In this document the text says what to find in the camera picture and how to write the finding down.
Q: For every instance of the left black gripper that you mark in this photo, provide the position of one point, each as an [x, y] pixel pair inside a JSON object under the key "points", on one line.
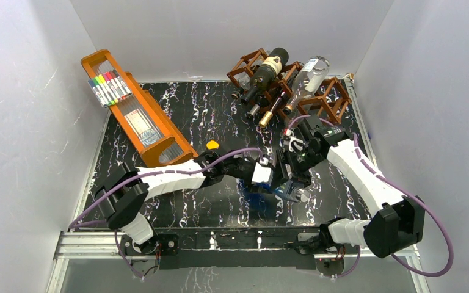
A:
{"points": [[253, 162]]}

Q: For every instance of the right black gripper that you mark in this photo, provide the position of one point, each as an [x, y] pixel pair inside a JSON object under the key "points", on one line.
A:
{"points": [[285, 156]]}

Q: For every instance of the blue square glass bottle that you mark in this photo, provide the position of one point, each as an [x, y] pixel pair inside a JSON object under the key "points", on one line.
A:
{"points": [[287, 191]]}

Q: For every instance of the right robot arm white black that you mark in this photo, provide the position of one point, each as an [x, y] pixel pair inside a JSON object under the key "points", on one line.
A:
{"points": [[396, 222]]}

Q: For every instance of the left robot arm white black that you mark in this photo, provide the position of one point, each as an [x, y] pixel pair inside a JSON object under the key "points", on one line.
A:
{"points": [[120, 200]]}

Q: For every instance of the gold capped wine bottle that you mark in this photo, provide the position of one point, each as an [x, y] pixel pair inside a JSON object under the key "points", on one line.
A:
{"points": [[274, 105]]}

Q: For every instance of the orange wooden rack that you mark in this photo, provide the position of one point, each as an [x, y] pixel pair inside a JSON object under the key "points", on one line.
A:
{"points": [[173, 147]]}

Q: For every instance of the brown wooden wine rack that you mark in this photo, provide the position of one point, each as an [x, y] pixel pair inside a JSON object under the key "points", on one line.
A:
{"points": [[331, 99]]}

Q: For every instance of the clear glass bottle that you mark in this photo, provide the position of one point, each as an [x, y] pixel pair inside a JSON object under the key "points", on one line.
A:
{"points": [[307, 82]]}

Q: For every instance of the dark green wine bottle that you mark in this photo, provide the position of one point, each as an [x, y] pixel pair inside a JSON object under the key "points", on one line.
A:
{"points": [[265, 74]]}

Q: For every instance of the yellow grey small block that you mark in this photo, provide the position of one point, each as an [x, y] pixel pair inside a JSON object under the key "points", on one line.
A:
{"points": [[212, 145]]}

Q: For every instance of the clear packet with red label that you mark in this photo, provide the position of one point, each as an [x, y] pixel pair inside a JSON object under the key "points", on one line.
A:
{"points": [[147, 132]]}

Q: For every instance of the pack of coloured markers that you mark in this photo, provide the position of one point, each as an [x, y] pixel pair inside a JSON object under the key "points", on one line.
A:
{"points": [[109, 88]]}

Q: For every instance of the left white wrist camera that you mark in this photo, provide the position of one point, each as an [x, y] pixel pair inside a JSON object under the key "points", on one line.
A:
{"points": [[263, 172]]}

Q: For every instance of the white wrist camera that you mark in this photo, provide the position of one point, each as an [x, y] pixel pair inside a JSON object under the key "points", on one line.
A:
{"points": [[263, 172], [290, 142]]}

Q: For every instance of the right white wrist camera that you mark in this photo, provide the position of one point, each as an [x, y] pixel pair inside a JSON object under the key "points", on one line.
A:
{"points": [[290, 142]]}

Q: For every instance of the black metal base frame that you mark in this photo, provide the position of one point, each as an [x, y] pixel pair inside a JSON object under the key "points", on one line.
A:
{"points": [[179, 248]]}

